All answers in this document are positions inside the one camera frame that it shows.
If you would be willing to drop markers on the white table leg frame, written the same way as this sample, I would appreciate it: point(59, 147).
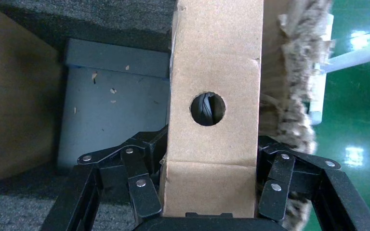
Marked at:
point(357, 55)

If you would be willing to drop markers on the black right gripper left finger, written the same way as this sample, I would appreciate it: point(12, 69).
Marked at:
point(140, 191)

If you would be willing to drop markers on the small brown cardboard box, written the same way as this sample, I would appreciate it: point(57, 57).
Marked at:
point(210, 63)

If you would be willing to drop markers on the grey flat box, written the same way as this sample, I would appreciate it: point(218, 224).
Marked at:
point(108, 111)

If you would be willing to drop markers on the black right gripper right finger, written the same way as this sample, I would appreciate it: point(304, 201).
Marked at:
point(276, 191)

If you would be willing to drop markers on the large open cardboard carton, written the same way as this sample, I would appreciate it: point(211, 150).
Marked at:
point(12, 95)

